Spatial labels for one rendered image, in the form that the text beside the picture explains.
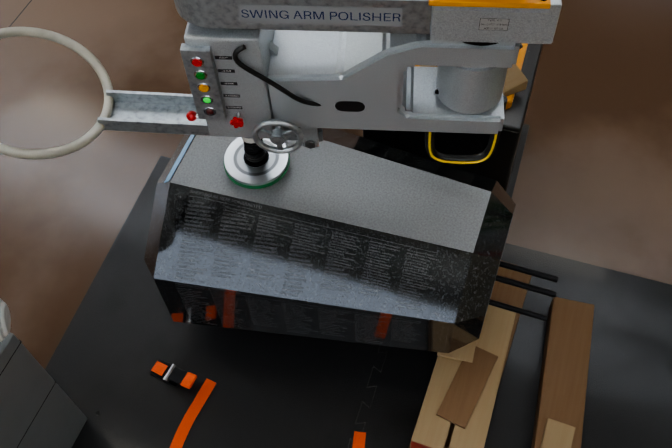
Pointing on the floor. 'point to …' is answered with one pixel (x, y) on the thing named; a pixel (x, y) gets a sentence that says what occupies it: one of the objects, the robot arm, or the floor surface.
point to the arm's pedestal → (33, 403)
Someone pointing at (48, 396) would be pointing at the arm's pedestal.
